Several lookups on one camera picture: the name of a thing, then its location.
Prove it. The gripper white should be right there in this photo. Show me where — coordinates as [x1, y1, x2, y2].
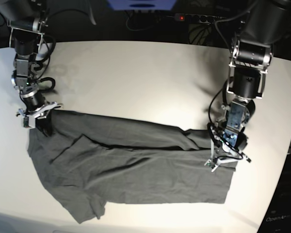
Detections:
[204, 123, 251, 172]
[16, 89, 63, 137]

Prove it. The grey T-shirt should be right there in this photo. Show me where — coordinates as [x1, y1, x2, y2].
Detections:
[28, 110, 234, 223]

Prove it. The black power strip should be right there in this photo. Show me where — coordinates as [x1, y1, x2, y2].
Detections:
[173, 14, 223, 24]

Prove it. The black OpenArm base box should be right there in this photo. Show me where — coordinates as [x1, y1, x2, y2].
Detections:
[258, 154, 291, 233]

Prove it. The blue box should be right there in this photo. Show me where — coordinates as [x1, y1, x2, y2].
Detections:
[108, 0, 177, 11]

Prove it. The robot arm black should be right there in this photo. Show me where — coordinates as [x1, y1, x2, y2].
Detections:
[204, 0, 291, 172]
[0, 0, 62, 136]

